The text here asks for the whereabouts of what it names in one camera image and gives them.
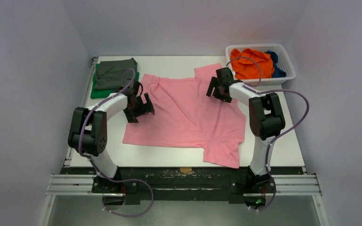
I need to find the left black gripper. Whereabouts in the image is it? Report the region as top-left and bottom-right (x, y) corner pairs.
(123, 93), (153, 123)

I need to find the pink t shirt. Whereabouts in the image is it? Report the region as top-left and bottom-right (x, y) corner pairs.
(123, 64), (246, 169)

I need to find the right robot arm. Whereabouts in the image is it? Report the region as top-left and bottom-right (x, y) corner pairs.
(206, 67), (286, 192)

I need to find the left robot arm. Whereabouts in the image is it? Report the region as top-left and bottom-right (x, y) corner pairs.
(68, 81), (155, 193)

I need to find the orange t shirt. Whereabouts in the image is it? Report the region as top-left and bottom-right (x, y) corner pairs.
(230, 48), (275, 80)

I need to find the folded grey t shirt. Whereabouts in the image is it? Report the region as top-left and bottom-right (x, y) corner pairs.
(94, 58), (138, 91)

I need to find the folded green t shirt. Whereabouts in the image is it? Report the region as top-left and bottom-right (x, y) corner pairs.
(90, 64), (139, 99)

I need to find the blue t shirt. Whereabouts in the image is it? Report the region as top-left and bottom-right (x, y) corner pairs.
(265, 51), (287, 78)

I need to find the brown tape piece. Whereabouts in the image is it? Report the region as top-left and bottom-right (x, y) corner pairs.
(180, 167), (193, 174)

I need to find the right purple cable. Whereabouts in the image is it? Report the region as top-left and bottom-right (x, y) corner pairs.
(226, 56), (310, 213)

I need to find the purple cable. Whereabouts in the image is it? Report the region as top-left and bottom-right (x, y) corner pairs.
(226, 56), (310, 213)
(78, 68), (154, 218)

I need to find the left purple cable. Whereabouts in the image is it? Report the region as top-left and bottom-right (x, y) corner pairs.
(78, 68), (154, 218)

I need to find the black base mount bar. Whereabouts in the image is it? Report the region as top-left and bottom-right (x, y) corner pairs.
(55, 167), (306, 207)

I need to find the aluminium frame rail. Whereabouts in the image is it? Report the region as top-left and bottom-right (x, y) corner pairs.
(39, 56), (330, 226)

